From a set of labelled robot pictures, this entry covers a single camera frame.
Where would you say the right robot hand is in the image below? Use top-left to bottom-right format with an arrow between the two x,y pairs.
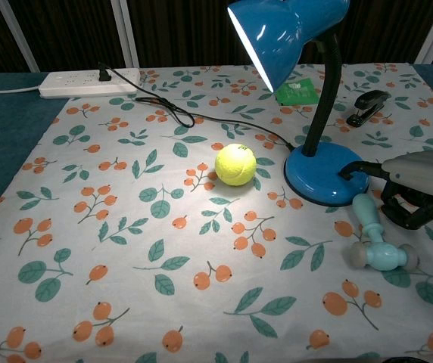
338,150 -> 433,231

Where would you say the blue desk lamp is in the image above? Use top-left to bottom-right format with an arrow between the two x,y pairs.
226,0 -> 371,207

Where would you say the light blue toy hammer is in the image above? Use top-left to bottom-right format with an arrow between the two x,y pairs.
350,194 -> 419,271

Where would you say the black stapler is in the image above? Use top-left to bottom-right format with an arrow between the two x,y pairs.
346,90 -> 392,128

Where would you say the green paper packet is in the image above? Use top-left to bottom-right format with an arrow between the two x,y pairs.
276,78 -> 320,107

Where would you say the yellow tennis ball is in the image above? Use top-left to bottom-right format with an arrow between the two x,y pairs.
214,143 -> 257,187

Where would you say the fruit print tablecloth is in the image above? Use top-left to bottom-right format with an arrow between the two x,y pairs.
0,63 -> 433,363

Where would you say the white power strip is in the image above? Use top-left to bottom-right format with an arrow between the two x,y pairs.
38,68 -> 142,100

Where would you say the black power cable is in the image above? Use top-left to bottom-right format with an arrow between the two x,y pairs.
97,61 -> 295,153

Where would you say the white power strip cable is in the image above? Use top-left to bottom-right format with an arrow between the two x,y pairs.
0,85 -> 40,95

